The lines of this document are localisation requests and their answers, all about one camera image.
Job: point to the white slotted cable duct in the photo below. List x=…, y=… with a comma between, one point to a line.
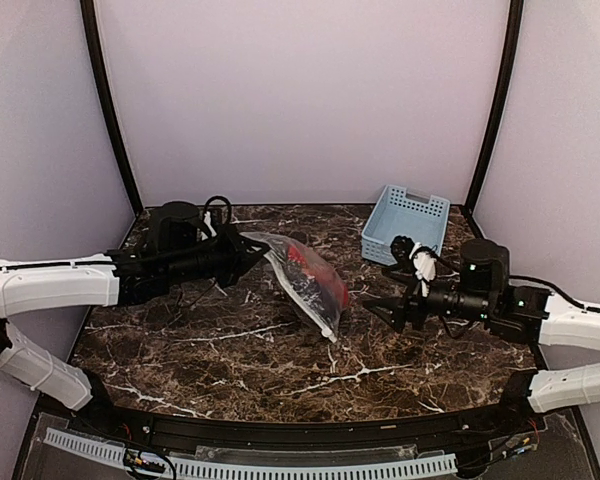
x=224, y=463

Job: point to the light blue perforated basket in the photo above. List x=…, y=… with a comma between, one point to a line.
x=399, y=211

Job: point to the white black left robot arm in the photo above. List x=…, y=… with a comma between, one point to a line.
x=182, y=242

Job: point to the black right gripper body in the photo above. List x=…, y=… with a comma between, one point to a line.
x=413, y=299

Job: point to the white bag zip slider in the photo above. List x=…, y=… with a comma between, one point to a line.
x=330, y=335

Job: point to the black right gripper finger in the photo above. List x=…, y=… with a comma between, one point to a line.
x=399, y=276
x=390, y=310

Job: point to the black corner frame post left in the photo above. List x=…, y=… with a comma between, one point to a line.
x=108, y=110

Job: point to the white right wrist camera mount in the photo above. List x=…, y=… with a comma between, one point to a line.
x=424, y=263

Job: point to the clear zip top bag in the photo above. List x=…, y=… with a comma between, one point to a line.
x=303, y=292

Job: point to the red fake tomato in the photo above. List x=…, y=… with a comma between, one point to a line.
x=315, y=268

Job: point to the black corner frame post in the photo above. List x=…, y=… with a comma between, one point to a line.
x=505, y=71
x=108, y=110

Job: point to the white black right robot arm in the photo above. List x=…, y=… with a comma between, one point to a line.
x=480, y=289

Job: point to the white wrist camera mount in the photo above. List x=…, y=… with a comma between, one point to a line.
x=424, y=263
x=211, y=220

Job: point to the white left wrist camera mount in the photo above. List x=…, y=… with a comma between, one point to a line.
x=211, y=220

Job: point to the black front mounting rail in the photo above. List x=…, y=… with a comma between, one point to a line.
x=179, y=433

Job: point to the black corner frame post right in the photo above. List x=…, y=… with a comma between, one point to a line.
x=505, y=71

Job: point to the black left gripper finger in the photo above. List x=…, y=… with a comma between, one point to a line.
x=240, y=266
x=249, y=246

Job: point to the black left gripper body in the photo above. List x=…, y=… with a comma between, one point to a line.
x=220, y=260

